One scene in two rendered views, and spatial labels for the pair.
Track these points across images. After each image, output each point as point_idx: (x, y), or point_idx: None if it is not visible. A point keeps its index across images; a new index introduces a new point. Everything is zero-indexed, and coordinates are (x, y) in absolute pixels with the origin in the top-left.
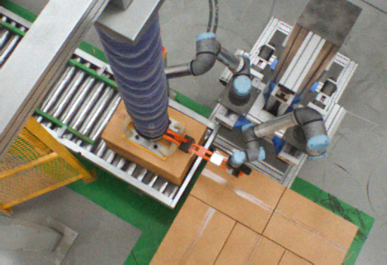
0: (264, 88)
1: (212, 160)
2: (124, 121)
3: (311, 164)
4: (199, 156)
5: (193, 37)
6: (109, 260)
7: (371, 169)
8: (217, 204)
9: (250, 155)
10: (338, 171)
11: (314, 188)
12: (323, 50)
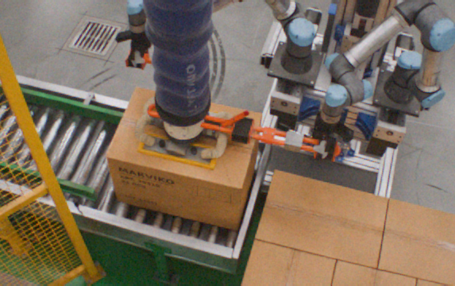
0: (328, 48)
1: (287, 141)
2: (138, 122)
3: (398, 192)
4: (256, 180)
5: None
6: None
7: None
8: (301, 244)
9: (352, 89)
10: (433, 191)
11: None
12: None
